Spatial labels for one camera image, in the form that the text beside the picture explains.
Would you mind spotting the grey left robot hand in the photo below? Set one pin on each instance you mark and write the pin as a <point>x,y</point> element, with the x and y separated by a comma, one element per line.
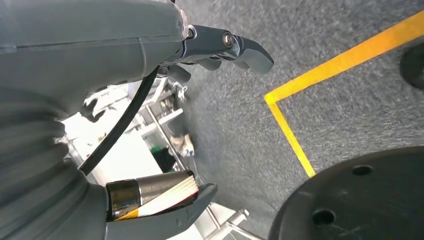
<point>82,43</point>

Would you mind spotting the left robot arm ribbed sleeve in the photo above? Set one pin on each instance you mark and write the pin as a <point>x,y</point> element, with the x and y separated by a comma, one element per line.
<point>30,159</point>

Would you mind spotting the plastic-wrapped plug bundle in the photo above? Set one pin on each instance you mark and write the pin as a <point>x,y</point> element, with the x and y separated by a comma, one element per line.
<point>182,145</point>

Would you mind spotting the steel table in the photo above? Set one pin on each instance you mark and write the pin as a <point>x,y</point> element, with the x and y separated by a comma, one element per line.
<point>238,217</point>

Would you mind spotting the black caster wheel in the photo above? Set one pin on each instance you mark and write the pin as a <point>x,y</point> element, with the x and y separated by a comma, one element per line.
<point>414,66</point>

